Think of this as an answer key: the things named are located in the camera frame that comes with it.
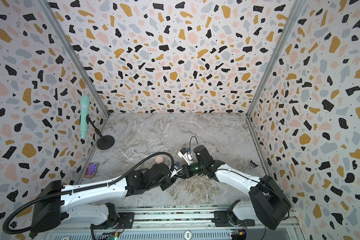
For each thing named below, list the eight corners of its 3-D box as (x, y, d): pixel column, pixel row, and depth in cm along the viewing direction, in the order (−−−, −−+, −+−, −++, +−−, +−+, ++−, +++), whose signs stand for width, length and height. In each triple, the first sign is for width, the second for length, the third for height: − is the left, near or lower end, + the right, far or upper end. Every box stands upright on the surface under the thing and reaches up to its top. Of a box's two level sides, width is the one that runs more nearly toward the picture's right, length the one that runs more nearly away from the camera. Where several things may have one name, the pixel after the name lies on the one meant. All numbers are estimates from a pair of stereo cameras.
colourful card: (83, 176, 89) (82, 175, 88) (90, 163, 95) (88, 162, 93) (94, 176, 89) (92, 175, 88) (100, 163, 95) (98, 162, 93)
